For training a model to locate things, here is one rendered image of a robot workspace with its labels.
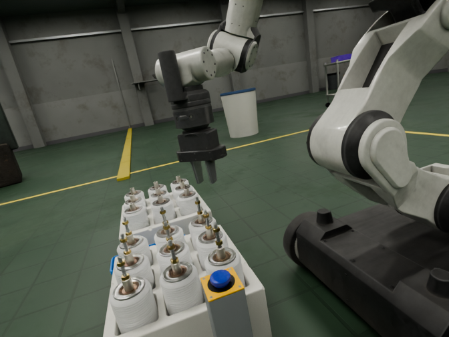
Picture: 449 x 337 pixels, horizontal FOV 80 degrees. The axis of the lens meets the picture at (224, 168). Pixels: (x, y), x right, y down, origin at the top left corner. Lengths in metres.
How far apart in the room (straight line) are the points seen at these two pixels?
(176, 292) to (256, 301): 0.20
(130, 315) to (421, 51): 0.83
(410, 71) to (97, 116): 9.71
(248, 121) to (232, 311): 3.43
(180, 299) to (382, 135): 0.56
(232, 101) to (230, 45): 3.03
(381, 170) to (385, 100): 0.15
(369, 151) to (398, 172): 0.08
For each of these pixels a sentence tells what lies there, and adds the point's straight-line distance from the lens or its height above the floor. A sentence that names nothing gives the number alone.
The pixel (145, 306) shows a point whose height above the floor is 0.22.
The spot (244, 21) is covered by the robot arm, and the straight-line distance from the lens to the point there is 0.82.
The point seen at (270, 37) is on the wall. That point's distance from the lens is 11.58.
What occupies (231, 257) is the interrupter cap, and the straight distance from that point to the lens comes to 0.73.
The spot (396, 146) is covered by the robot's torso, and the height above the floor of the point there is 0.50.
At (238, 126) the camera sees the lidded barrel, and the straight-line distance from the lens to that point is 3.86.
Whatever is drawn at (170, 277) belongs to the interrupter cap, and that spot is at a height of 0.25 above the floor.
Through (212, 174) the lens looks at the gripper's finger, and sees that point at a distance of 0.62.
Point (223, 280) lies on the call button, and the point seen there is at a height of 0.33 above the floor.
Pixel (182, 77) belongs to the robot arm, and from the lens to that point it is 0.58.
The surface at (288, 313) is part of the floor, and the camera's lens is 0.93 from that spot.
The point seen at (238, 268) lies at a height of 0.23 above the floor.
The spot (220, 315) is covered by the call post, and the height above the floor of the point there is 0.28.
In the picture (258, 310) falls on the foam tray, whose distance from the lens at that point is 0.77.
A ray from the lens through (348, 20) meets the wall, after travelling 13.80.
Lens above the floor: 0.66
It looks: 16 degrees down
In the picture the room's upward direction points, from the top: 10 degrees counter-clockwise
